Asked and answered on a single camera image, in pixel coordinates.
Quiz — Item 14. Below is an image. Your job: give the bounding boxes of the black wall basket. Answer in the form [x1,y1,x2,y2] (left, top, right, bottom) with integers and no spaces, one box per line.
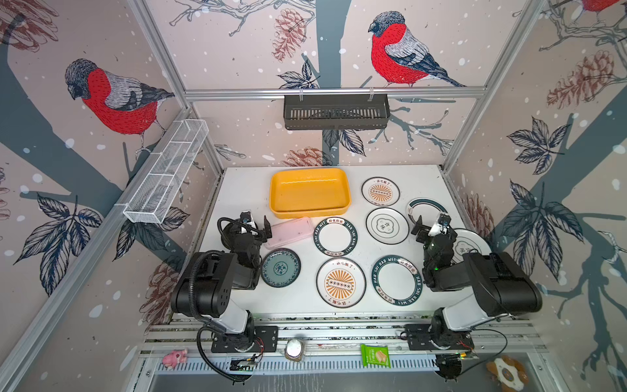
[283,94,390,131]

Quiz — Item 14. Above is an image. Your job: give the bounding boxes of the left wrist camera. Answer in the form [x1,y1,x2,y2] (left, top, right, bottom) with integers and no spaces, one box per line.
[239,210,258,229]

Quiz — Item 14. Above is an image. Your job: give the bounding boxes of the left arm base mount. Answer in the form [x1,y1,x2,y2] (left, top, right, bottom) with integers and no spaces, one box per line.
[211,326,279,354]

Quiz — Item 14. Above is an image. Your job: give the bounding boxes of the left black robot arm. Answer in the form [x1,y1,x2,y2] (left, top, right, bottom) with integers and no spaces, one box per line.
[171,212,272,353]

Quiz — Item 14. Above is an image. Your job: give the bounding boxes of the black cable at base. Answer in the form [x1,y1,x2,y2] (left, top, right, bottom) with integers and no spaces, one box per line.
[197,327,261,384]

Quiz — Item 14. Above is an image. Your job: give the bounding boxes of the small green rim plate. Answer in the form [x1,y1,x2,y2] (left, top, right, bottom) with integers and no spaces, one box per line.
[313,217,359,256]

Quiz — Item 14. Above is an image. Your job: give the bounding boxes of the pink pig toy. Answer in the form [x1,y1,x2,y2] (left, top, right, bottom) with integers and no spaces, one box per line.
[162,349,188,370]

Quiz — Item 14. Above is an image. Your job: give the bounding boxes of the large green rim plate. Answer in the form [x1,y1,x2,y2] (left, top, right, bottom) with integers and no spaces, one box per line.
[371,255,423,306]

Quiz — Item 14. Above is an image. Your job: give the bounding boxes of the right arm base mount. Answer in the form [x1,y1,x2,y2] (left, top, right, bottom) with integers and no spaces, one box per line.
[403,323,474,351]

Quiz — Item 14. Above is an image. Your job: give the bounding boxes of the white plate grey emblem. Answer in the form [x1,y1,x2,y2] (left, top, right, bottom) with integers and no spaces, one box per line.
[366,207,410,245]

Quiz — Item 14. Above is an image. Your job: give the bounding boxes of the large orange sunburst plate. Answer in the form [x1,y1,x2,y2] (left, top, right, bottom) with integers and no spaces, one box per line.
[316,257,367,309]

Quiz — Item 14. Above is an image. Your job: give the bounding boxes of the white wire mesh shelf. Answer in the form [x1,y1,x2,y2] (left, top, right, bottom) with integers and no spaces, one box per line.
[124,119,208,224]

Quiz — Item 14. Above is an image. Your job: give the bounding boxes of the pink rectangular box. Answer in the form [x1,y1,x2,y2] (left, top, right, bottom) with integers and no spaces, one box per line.
[265,217,314,249]

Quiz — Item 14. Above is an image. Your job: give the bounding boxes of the green snack packet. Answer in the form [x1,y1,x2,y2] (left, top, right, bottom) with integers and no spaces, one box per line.
[360,344,391,368]

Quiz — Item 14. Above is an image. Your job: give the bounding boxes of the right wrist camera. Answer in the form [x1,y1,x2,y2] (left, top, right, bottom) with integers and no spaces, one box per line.
[437,213,452,231]

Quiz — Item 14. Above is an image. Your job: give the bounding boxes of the teal patterned plate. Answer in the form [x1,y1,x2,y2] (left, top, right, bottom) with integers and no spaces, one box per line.
[261,248,301,288]

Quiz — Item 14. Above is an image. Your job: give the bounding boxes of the yellow plastic bin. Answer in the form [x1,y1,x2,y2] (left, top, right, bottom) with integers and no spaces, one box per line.
[269,168,352,219]

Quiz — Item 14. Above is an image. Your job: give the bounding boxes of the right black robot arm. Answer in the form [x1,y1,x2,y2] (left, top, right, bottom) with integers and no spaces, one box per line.
[411,220,542,350]

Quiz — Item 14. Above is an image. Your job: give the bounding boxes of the brown white flower toy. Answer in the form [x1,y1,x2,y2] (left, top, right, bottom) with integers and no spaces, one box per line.
[486,355,529,392]

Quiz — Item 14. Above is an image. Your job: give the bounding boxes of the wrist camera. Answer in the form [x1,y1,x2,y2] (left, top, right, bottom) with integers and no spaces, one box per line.
[437,213,452,231]
[239,210,258,229]

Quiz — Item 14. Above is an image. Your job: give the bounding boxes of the small orange sunburst plate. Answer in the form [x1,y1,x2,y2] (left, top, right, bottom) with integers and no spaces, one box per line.
[361,176,400,207]

